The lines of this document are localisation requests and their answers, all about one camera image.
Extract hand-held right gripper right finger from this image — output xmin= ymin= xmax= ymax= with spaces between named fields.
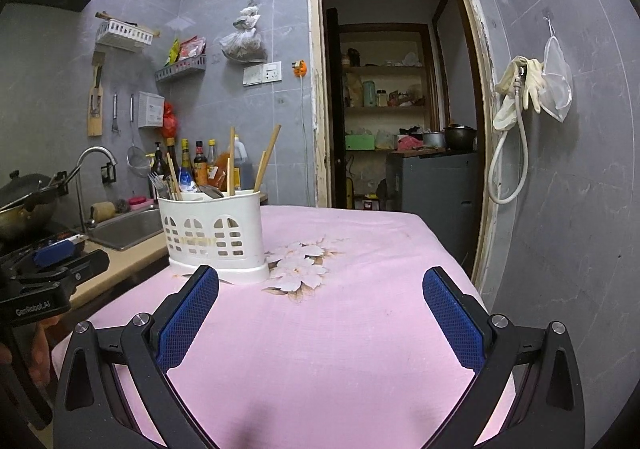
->
xmin=422 ymin=266 xmax=586 ymax=449

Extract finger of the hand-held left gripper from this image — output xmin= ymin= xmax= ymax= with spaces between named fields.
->
xmin=12 ymin=250 xmax=111 ymax=290
xmin=31 ymin=239 xmax=80 ymax=269

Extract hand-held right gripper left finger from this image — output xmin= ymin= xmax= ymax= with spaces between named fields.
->
xmin=52 ymin=265 xmax=220 ymax=449

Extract white plastic utensil holder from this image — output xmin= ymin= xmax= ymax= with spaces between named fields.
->
xmin=157 ymin=190 xmax=271 ymax=286

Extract wooden chopstick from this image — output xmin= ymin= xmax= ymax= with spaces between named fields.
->
xmin=254 ymin=151 xmax=268 ymax=193
xmin=252 ymin=124 xmax=282 ymax=193
xmin=165 ymin=151 xmax=182 ymax=201
xmin=228 ymin=126 xmax=237 ymax=196

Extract person's left hand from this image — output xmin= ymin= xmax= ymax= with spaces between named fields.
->
xmin=31 ymin=316 xmax=65 ymax=384

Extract black wok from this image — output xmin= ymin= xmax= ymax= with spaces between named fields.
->
xmin=0 ymin=170 xmax=61 ymax=240

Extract beige loofah scrubber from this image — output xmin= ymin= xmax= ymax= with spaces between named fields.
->
xmin=90 ymin=201 xmax=116 ymax=225

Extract steel sink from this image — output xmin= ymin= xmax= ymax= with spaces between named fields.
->
xmin=87 ymin=209 xmax=166 ymax=251

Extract curved steel faucet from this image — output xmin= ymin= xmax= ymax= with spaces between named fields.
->
xmin=75 ymin=146 xmax=119 ymax=230

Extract metal mesh strainer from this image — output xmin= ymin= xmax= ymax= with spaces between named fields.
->
xmin=126 ymin=94 xmax=146 ymax=170

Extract grey cabinet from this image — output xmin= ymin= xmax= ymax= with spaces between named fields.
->
xmin=387 ymin=151 xmax=480 ymax=276

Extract pink flower print tablecloth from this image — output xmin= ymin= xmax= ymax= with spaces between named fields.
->
xmin=52 ymin=205 xmax=516 ymax=449

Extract white and blue bag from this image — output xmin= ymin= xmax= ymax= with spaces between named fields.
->
xmin=177 ymin=169 xmax=201 ymax=193

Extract orange spice bag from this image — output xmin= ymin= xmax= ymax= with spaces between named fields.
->
xmin=207 ymin=151 xmax=241 ymax=192

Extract row of sauce bottles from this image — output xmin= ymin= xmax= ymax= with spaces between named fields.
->
xmin=145 ymin=136 xmax=221 ymax=195

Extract wooden knife board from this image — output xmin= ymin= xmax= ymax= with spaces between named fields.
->
xmin=87 ymin=51 xmax=106 ymax=138

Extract plastic oil jug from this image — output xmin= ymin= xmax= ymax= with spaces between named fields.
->
xmin=230 ymin=136 xmax=255 ymax=192

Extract red plastic bag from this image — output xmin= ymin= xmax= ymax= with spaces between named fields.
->
xmin=162 ymin=102 xmax=179 ymax=138

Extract black pot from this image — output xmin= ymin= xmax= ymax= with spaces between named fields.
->
xmin=444 ymin=125 xmax=477 ymax=150

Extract cream rubber gloves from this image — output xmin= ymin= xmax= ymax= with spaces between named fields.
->
xmin=492 ymin=56 xmax=546 ymax=132

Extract red seasoning packet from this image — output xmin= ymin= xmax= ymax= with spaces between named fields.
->
xmin=179 ymin=36 xmax=207 ymax=61

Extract white mesh bag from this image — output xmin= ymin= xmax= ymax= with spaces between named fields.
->
xmin=542 ymin=18 xmax=573 ymax=122

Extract wooden storage shelf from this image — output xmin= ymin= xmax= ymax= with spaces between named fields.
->
xmin=340 ymin=26 xmax=436 ymax=150

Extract hanging clear plastic bag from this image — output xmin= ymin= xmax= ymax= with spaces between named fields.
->
xmin=220 ymin=1 xmax=268 ymax=64

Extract white wall box holder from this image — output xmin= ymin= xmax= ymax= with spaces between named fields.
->
xmin=138 ymin=91 xmax=166 ymax=130

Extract white hose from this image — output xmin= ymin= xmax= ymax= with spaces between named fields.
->
xmin=487 ymin=74 xmax=530 ymax=205

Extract grey wall rack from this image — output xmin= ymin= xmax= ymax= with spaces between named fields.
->
xmin=154 ymin=56 xmax=208 ymax=84

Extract white power cable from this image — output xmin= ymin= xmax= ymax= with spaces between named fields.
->
xmin=299 ymin=76 xmax=309 ymax=190

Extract white wall basket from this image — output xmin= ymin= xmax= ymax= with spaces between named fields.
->
xmin=96 ymin=21 xmax=153 ymax=54

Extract white wall socket panel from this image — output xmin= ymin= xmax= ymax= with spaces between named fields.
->
xmin=243 ymin=61 xmax=283 ymax=86

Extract wooden door frame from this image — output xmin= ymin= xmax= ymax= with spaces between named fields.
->
xmin=306 ymin=0 xmax=501 ymax=298

